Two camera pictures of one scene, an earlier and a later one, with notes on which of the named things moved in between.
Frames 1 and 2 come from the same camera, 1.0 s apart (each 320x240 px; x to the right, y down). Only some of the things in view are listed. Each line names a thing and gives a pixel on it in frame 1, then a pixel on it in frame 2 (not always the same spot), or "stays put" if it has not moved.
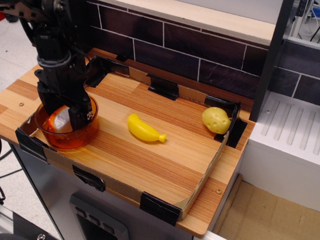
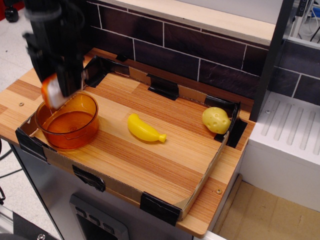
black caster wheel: x=11 y=18 stays put
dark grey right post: x=273 y=53 stays put
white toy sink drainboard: x=282 y=154 stays put
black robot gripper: x=68 y=80 -> x=56 y=41
